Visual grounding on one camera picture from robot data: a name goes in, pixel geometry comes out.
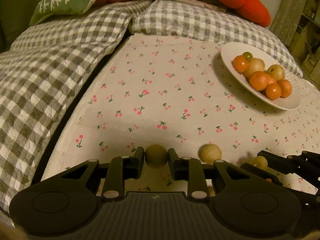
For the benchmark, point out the wooden shelf unit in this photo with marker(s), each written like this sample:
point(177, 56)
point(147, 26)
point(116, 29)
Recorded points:
point(304, 46)

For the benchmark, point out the orange tomato fruit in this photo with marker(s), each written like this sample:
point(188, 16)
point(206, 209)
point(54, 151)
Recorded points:
point(240, 64)

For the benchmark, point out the white paper plate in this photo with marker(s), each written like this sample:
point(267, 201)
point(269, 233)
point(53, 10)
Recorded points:
point(232, 49)

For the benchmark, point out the small green fruit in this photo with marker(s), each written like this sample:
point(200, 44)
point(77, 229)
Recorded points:
point(247, 55)

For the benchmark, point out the olive green sofa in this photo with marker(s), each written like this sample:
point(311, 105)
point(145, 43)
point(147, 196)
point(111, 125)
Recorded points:
point(15, 18)

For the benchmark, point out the beige curtain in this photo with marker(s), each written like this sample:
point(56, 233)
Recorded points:
point(286, 21)

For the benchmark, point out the grey checked quilt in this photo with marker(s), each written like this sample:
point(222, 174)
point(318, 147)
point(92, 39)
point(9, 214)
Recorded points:
point(41, 74)

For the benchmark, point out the pale round fruit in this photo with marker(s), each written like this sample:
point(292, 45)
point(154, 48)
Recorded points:
point(209, 153)

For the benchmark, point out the grey checked pillow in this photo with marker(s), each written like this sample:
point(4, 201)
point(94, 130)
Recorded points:
point(173, 18)

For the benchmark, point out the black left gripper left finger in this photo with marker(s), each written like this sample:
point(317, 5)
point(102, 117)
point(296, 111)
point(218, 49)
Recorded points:
point(133, 166)

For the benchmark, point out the pale yellow pear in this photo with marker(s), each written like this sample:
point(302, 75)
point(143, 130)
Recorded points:
point(276, 71)
point(254, 65)

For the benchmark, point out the cherry print sheet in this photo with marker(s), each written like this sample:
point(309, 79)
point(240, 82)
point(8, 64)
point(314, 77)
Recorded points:
point(183, 94)

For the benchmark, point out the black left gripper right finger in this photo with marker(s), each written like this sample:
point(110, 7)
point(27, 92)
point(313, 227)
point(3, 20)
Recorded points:
point(179, 167)

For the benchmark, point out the small pale fruit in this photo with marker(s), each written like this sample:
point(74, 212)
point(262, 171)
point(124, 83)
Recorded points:
point(259, 162)

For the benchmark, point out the orange mandarin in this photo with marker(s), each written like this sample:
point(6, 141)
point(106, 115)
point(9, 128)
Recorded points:
point(273, 91)
point(259, 80)
point(286, 88)

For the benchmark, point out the yellow-green round fruit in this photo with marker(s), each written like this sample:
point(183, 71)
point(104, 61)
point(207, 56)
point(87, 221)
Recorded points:
point(156, 156)

